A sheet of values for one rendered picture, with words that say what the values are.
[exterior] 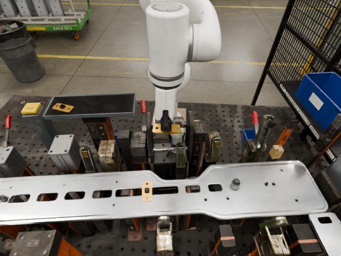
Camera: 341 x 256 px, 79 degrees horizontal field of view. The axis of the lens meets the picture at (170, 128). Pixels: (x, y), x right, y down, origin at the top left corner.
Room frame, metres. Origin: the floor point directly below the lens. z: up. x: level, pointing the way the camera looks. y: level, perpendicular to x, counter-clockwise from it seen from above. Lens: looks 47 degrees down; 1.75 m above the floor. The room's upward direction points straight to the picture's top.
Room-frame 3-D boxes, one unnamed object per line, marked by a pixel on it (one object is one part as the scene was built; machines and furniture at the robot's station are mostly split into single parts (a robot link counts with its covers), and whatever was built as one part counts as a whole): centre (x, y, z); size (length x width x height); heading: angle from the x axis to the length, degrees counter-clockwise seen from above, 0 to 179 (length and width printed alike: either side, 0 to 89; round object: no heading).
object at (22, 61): (2.72, 2.11, 0.36); 0.54 x 0.50 x 0.73; 176
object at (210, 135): (0.58, -0.19, 0.88); 0.11 x 0.09 x 0.37; 3
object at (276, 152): (0.53, -0.45, 0.88); 0.04 x 0.04 x 0.36; 3
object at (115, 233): (0.36, 0.30, 0.84); 0.13 x 0.11 x 0.29; 3
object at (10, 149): (0.50, 0.69, 0.88); 0.11 x 0.10 x 0.36; 3
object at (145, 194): (0.37, 0.09, 1.01); 0.08 x 0.04 x 0.01; 4
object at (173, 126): (0.44, 0.01, 1.28); 0.08 x 0.04 x 0.01; 87
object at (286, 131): (0.56, -0.47, 0.95); 0.03 x 0.01 x 0.50; 93
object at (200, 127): (0.60, -0.12, 0.91); 0.07 x 0.05 x 0.42; 3
